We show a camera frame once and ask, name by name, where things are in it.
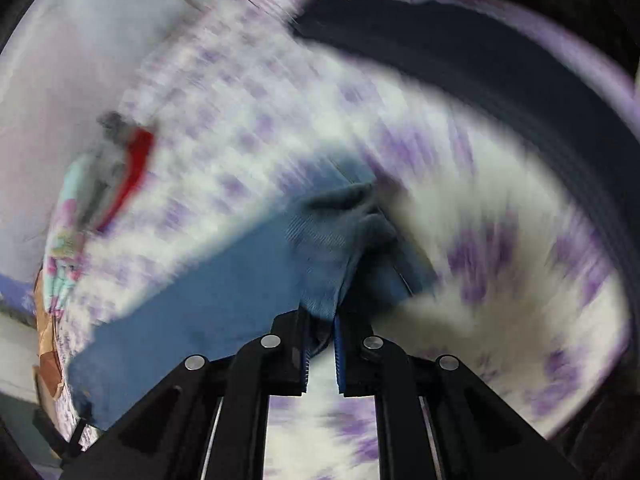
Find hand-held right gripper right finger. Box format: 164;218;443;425
334;314;586;480

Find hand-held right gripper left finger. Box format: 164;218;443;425
59;311;313;480

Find blue pants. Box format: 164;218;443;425
67;160;441;431

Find colourful printed cloth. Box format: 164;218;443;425
32;152;108;401

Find purple floral bed sheet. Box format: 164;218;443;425
47;0;636;480

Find dark cloth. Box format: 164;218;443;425
290;0;640;321

